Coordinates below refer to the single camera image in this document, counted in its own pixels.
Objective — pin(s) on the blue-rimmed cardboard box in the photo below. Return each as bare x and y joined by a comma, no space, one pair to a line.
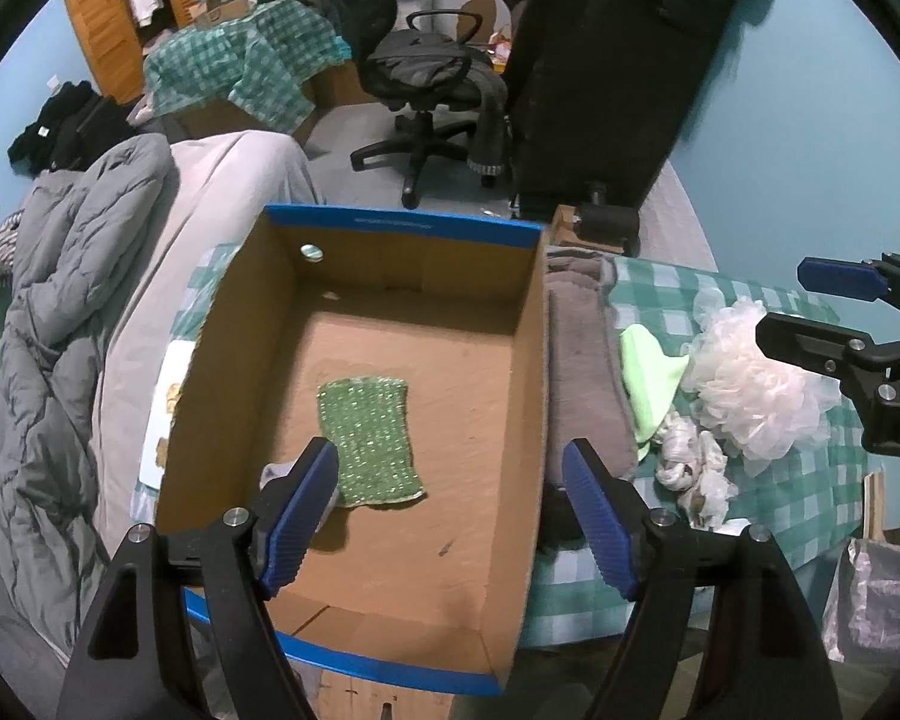
420,405

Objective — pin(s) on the crumpled white patterned cloth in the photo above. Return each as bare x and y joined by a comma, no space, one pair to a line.
694,465

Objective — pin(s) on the pile of black clothes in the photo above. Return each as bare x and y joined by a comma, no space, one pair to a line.
75,124

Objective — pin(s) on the grey quilt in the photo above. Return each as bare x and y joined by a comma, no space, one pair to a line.
52,330

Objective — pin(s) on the wooden plank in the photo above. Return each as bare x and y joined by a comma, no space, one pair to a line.
874,502

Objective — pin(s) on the wooden wardrobe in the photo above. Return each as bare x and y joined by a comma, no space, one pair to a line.
97,22

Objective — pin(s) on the green checkered tablecloth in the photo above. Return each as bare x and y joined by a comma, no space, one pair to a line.
795,495

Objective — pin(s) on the black cylinder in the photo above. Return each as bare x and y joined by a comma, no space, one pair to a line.
607,223

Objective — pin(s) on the black office chair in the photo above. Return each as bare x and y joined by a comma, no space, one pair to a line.
420,67

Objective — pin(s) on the white printed paper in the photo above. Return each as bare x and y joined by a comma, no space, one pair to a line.
166,405

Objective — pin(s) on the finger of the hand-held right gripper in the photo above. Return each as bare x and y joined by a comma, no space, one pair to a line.
802,345
840,277

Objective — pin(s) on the grey-brown towel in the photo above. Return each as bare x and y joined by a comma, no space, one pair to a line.
581,375

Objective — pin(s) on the black hanging coat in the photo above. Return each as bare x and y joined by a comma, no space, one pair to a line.
607,67

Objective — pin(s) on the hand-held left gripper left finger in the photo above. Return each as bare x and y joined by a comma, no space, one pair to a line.
300,521

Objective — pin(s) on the large cardboard box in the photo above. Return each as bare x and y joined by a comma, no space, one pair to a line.
217,120

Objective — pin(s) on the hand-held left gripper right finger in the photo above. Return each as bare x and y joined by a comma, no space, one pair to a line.
598,532

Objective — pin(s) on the light green cloth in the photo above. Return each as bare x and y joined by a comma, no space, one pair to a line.
645,382

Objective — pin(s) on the grey knit sweater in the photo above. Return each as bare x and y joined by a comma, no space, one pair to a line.
489,127

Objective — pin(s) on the bed with grey sheet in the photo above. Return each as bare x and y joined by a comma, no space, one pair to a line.
210,187

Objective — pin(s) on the clear plastic bag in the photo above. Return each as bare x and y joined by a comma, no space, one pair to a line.
877,600

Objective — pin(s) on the white bath pouf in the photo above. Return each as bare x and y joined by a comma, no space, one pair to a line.
757,397

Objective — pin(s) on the small cardboard box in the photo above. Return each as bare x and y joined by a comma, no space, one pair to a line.
564,223

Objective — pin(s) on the green scouring cloth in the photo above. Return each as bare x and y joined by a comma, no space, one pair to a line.
371,439

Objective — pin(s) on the green checkered cloth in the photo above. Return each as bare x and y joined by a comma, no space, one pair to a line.
270,52

